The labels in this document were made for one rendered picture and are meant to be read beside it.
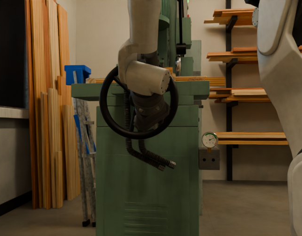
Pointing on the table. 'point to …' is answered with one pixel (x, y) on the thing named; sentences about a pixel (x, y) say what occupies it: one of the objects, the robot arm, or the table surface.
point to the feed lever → (181, 50)
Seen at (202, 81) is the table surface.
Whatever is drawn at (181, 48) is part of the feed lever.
